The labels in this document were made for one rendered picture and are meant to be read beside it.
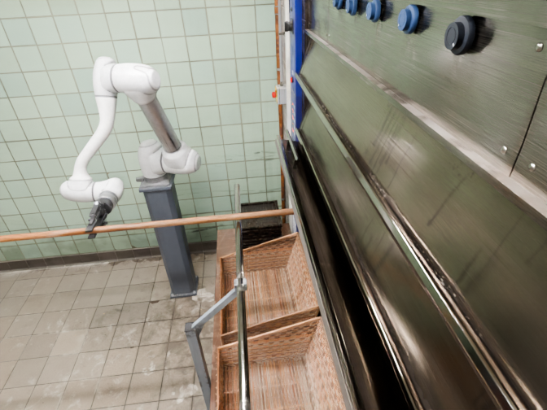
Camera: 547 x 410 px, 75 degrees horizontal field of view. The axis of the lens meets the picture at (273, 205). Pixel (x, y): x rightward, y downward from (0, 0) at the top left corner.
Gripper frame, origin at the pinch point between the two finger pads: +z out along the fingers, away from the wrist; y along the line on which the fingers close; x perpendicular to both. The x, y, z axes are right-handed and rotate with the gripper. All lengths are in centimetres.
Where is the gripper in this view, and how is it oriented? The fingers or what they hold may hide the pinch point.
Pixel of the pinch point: (92, 229)
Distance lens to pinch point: 176.8
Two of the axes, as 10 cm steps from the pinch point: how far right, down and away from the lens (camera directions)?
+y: 0.4, 8.3, 5.6
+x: -9.9, 0.9, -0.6
